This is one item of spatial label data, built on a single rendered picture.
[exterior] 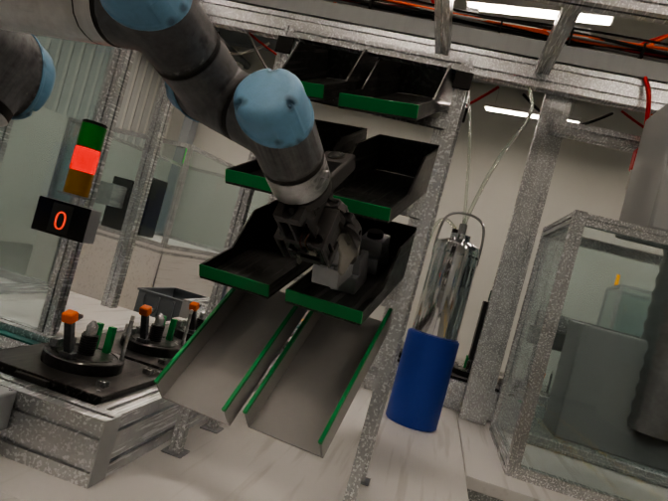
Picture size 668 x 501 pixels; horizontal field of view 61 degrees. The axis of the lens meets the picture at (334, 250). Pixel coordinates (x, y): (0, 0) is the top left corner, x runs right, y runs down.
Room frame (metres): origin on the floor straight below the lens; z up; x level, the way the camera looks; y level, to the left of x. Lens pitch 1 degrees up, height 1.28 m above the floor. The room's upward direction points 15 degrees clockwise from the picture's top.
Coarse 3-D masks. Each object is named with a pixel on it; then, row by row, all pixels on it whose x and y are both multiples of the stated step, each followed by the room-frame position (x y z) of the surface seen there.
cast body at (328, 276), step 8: (336, 256) 0.85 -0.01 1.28; (320, 264) 0.86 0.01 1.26; (336, 264) 0.86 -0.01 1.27; (352, 264) 0.90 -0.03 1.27; (312, 272) 0.86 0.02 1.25; (320, 272) 0.86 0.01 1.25; (328, 272) 0.85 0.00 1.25; (336, 272) 0.85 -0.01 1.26; (312, 280) 0.87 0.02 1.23; (320, 280) 0.86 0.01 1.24; (328, 280) 0.86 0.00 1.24; (336, 280) 0.85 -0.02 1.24; (344, 280) 0.88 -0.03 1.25
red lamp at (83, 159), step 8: (80, 152) 1.16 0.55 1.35; (88, 152) 1.17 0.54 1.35; (96, 152) 1.18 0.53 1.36; (72, 160) 1.17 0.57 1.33; (80, 160) 1.16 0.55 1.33; (88, 160) 1.17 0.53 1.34; (96, 160) 1.19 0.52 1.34; (72, 168) 1.17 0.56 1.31; (80, 168) 1.16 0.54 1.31; (88, 168) 1.17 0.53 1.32
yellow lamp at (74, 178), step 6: (72, 174) 1.16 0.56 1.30; (78, 174) 1.16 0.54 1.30; (84, 174) 1.17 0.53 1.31; (90, 174) 1.18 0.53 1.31; (66, 180) 1.17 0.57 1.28; (72, 180) 1.16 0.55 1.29; (78, 180) 1.16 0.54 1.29; (84, 180) 1.17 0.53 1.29; (90, 180) 1.18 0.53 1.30; (66, 186) 1.17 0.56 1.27; (72, 186) 1.16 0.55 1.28; (78, 186) 1.17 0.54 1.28; (84, 186) 1.17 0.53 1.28; (90, 186) 1.19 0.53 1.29; (72, 192) 1.16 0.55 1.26; (78, 192) 1.17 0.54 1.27; (84, 192) 1.18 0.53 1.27
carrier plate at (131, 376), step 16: (0, 352) 0.98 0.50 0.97; (16, 352) 1.00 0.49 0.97; (32, 352) 1.02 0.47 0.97; (0, 368) 0.93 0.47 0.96; (16, 368) 0.93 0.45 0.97; (32, 368) 0.94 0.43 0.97; (48, 368) 0.96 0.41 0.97; (128, 368) 1.09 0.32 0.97; (64, 384) 0.91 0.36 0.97; (80, 384) 0.93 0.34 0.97; (112, 384) 0.97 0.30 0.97; (128, 384) 0.99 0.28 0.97; (144, 384) 1.03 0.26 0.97; (96, 400) 0.90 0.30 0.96
